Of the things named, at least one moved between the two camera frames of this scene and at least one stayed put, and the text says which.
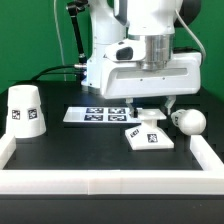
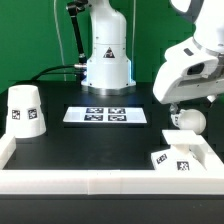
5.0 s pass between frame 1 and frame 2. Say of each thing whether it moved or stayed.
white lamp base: moved
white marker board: stayed
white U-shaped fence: stayed
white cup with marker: stayed
